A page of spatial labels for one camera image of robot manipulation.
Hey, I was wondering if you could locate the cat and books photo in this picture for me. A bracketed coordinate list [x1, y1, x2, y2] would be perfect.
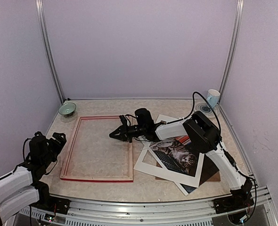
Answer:
[139, 131, 219, 196]

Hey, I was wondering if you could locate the red wooden picture frame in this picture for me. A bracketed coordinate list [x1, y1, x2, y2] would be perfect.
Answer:
[59, 115, 134, 183]

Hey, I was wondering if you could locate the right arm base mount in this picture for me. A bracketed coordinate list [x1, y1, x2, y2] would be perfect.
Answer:
[213, 178, 254, 214]

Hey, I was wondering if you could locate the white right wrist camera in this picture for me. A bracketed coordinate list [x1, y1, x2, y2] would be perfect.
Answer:
[119, 115, 131, 127]

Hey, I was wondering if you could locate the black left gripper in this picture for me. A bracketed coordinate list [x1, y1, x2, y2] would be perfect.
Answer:
[41, 132, 66, 168]

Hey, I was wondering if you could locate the aluminium enclosure frame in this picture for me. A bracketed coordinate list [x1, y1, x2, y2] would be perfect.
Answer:
[10, 0, 278, 226]

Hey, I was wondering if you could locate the round swirl pattern plate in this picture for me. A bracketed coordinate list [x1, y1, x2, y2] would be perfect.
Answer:
[194, 99, 215, 118]

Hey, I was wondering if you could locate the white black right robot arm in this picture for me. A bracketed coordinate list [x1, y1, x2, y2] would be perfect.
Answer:
[109, 108, 257, 209]

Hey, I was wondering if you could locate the brown frame backing board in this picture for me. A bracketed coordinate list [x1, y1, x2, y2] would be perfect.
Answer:
[153, 151, 221, 185]

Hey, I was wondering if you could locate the white mat board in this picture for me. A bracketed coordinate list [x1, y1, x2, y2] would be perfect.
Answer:
[134, 121, 204, 188]

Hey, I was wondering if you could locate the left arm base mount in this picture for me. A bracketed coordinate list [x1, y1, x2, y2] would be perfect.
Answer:
[30, 193, 71, 215]

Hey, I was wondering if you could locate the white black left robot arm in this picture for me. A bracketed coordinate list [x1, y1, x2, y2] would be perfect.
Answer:
[0, 131, 70, 226]

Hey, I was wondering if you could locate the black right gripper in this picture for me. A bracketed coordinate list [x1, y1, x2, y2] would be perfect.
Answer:
[110, 121, 146, 143]

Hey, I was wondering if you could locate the green ceramic bowl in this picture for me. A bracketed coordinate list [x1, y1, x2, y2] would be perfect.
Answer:
[58, 103, 76, 117]

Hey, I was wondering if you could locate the light blue ceramic mug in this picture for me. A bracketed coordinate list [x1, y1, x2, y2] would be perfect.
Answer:
[206, 89, 221, 108]

